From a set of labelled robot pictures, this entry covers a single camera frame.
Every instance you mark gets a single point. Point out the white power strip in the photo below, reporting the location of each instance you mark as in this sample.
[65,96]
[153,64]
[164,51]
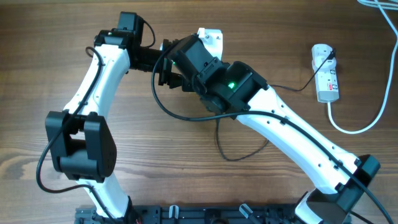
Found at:
[326,83]

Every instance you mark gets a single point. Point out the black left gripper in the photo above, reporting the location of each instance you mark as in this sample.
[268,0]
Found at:
[165,69]

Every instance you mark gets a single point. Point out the white USB charger plug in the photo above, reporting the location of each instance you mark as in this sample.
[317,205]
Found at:
[324,63]

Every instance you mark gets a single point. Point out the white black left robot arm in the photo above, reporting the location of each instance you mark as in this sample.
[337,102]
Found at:
[80,143]

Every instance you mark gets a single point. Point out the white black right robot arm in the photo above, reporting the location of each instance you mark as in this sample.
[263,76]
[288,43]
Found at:
[340,178]

